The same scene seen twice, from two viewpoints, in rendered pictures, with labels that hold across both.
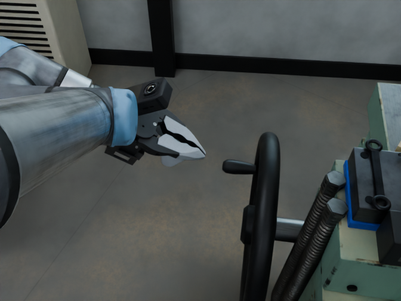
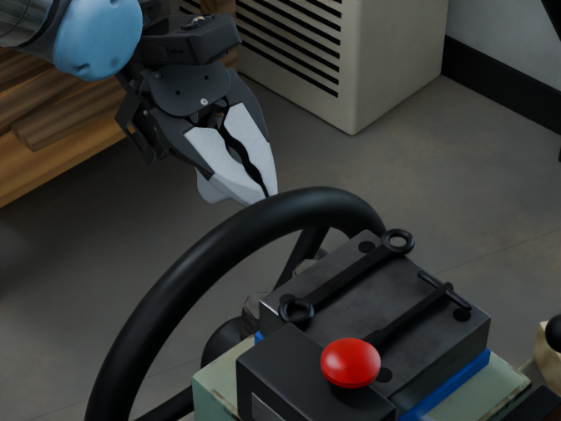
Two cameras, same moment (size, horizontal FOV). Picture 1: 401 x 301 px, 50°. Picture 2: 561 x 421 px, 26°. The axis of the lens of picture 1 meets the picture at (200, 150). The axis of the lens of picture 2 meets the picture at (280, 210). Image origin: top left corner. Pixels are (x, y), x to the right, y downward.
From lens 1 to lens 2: 49 cm
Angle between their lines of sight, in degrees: 27
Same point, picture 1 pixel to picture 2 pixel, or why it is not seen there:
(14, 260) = (32, 355)
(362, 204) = (268, 299)
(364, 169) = (339, 263)
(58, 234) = not seen: hidden behind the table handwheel
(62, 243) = not seen: hidden behind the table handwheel
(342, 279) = not seen: outside the picture
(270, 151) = (281, 197)
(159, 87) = (208, 23)
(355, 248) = (228, 377)
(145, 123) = (185, 90)
